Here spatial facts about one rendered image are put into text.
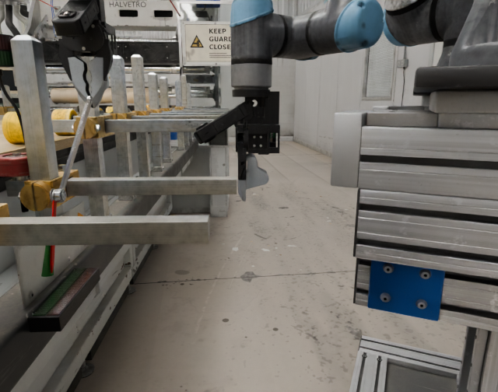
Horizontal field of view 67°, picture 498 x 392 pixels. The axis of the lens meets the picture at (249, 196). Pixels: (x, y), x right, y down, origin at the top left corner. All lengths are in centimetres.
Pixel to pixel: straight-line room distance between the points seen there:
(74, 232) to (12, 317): 19
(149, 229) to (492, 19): 45
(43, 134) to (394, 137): 57
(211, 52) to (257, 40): 254
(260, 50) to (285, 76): 905
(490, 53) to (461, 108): 6
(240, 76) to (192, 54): 255
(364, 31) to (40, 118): 55
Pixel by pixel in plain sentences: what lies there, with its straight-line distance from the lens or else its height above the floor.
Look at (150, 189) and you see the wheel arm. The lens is 75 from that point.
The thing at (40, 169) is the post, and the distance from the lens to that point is 76.
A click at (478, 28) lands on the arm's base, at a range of 50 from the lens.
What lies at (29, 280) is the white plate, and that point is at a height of 74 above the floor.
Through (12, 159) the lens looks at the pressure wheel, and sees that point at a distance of 80.
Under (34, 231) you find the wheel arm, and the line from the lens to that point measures 55.
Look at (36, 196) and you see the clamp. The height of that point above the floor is 85.
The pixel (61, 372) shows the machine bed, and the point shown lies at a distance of 146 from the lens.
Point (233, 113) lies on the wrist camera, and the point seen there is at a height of 98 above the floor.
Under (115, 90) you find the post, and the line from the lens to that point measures 122.
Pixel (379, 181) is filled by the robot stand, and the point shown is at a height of 92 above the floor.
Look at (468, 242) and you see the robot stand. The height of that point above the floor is 85.
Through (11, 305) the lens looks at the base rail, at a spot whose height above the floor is 70.
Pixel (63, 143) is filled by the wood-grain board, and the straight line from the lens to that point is 122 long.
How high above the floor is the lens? 101
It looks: 14 degrees down
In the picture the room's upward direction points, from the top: straight up
